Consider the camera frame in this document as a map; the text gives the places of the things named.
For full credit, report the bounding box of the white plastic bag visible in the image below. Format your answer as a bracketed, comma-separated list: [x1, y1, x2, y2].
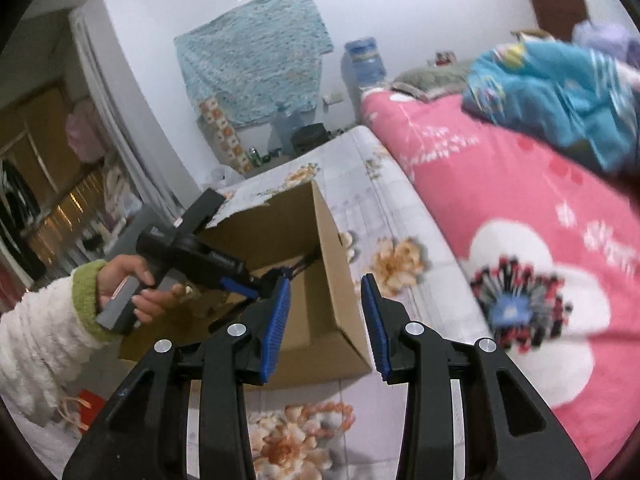
[207, 165, 236, 187]

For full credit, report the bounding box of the blue printed quilt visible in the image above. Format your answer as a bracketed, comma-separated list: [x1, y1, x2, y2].
[461, 40, 640, 176]

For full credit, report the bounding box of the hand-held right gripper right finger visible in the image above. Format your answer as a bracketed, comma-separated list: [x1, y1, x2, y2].
[361, 274, 591, 480]

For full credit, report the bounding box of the brown cardboard box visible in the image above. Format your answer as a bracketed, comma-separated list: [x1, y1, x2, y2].
[117, 180, 374, 389]

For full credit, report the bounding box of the wooden wardrobe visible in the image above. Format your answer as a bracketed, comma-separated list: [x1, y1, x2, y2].
[0, 85, 108, 271]

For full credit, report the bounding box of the teal patterned wall cloth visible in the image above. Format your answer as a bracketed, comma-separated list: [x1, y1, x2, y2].
[174, 0, 335, 128]

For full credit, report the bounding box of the metal railing with lights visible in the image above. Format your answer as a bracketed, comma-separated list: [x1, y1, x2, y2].
[30, 170, 112, 261]

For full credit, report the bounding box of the person's left hand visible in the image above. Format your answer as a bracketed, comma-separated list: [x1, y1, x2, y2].
[96, 255, 193, 326]

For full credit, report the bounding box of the white curtain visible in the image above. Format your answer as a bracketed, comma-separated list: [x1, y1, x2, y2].
[70, 7, 191, 221]

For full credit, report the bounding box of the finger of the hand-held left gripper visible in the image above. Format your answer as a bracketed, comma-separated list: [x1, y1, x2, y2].
[222, 276, 275, 307]
[250, 266, 292, 287]

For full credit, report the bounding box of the black bin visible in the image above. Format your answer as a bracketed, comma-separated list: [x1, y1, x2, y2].
[291, 123, 331, 153]

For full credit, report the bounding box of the grey pillow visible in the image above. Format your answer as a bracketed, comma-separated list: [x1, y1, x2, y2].
[390, 62, 473, 98]

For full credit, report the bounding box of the clear water bottle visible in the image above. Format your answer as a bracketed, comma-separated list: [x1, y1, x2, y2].
[270, 102, 308, 153]

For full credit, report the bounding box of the pink hanging garment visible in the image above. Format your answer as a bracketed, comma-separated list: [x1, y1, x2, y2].
[65, 100, 103, 163]

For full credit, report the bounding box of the blue water jug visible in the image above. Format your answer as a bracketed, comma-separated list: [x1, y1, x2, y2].
[344, 37, 388, 88]

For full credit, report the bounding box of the purple cloth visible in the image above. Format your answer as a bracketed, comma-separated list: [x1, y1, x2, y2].
[572, 21, 640, 68]

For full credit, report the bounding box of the red paper bag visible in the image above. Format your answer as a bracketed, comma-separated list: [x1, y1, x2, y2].
[57, 389, 106, 433]

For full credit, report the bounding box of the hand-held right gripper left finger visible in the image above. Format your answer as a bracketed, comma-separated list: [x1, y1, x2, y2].
[62, 277, 293, 480]

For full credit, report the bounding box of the checkered patterned cloth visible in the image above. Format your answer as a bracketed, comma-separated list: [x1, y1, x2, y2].
[199, 95, 251, 173]

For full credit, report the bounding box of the pink floral blanket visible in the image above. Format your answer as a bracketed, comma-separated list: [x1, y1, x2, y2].
[360, 87, 640, 480]

